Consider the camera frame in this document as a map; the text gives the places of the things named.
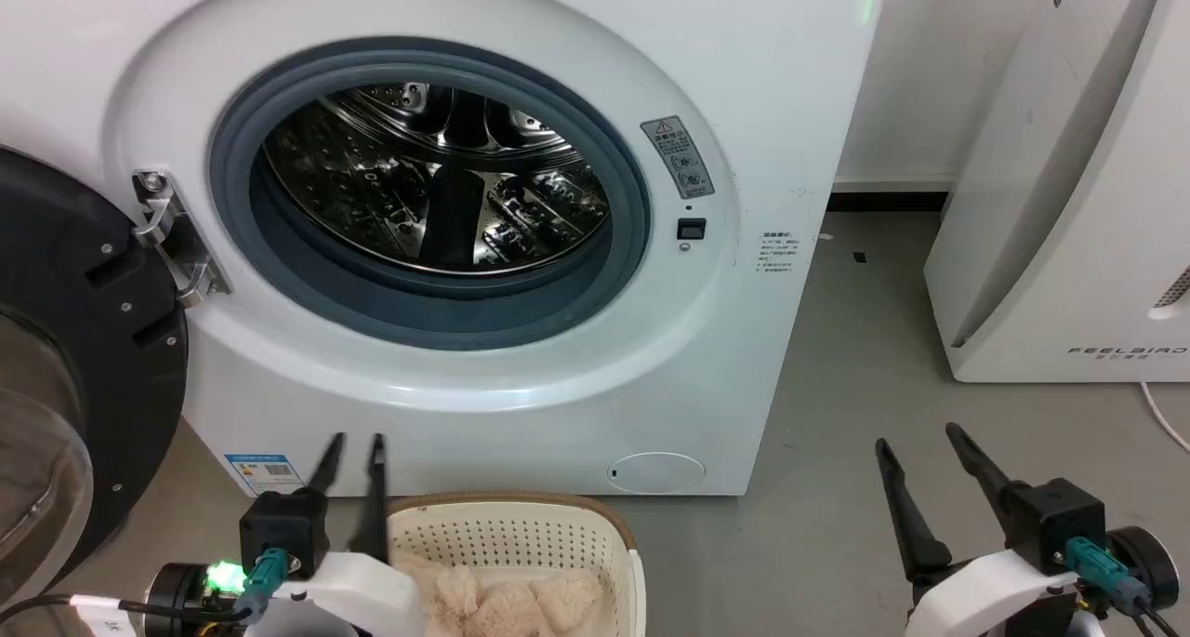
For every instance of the white air purifier appliance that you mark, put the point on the white air purifier appliance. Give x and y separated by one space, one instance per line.
1069 200

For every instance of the grey rubber door gasket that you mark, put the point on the grey rubber door gasket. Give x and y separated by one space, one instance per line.
437 316

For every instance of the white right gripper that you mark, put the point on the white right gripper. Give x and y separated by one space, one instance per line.
990 595

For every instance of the white front-load washing machine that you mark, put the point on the white front-load washing machine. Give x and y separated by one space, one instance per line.
762 107

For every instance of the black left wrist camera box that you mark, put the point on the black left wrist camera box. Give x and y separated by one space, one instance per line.
284 530

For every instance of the grey warning sticker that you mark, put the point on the grey warning sticker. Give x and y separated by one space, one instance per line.
678 157

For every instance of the small printed text label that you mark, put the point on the small printed text label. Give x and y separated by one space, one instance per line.
779 252

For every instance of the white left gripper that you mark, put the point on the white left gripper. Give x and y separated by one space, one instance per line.
358 595

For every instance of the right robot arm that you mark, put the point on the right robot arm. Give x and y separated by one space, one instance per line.
1148 563

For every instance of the oval drain filter cover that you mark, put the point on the oval drain filter cover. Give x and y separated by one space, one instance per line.
657 472

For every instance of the washing machine door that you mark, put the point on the washing machine door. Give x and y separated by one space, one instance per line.
84 339

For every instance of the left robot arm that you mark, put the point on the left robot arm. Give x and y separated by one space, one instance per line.
181 600

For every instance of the beige fluffy plush toy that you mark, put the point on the beige fluffy plush toy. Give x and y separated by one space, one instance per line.
507 604

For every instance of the stainless steel washing machine drum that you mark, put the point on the stainless steel washing machine drum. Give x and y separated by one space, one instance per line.
437 181

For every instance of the silver metal door hinge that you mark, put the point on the silver metal door hinge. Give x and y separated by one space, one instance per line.
172 232

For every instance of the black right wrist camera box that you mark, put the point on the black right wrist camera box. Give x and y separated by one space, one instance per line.
1055 521

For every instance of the black wall baseboard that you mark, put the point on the black wall baseboard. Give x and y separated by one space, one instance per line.
888 201

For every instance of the blue energy label sticker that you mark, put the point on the blue energy label sticker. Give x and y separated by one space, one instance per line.
262 472

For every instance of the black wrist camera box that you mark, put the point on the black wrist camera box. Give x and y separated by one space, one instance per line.
284 530
1055 521

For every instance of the cream perforated laundry basket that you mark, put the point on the cream perforated laundry basket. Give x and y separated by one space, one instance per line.
521 535

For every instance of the black door latch socket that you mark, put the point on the black door latch socket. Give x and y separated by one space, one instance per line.
691 229

